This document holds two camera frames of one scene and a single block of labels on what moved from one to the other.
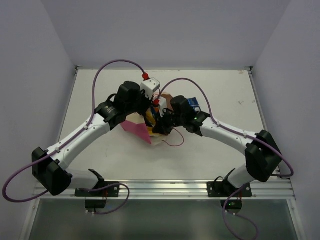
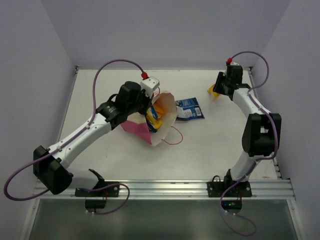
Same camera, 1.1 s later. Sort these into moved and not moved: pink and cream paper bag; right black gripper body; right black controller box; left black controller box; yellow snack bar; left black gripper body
Moved: yellow snack bar; right black gripper body
Not moved: left black controller box; left black gripper body; right black controller box; pink and cream paper bag
